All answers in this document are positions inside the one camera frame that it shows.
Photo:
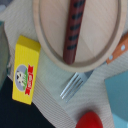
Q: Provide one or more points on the yellow butter box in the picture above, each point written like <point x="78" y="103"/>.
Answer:
<point x="27" y="54"/>

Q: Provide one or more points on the red toy tomato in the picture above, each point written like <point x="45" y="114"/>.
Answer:
<point x="89" y="120"/>

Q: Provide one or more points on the beige round plate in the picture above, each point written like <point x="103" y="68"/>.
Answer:
<point x="99" y="34"/>

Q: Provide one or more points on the beige woven placemat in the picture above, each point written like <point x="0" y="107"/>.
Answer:
<point x="51" y="80"/>

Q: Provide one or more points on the light blue carton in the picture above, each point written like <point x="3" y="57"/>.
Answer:
<point x="117" y="91"/>

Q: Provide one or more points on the brown toy sausage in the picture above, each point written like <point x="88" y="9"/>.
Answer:
<point x="76" y="10"/>

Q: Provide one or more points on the fork with orange handle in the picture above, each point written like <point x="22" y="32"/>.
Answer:
<point x="79" y="79"/>

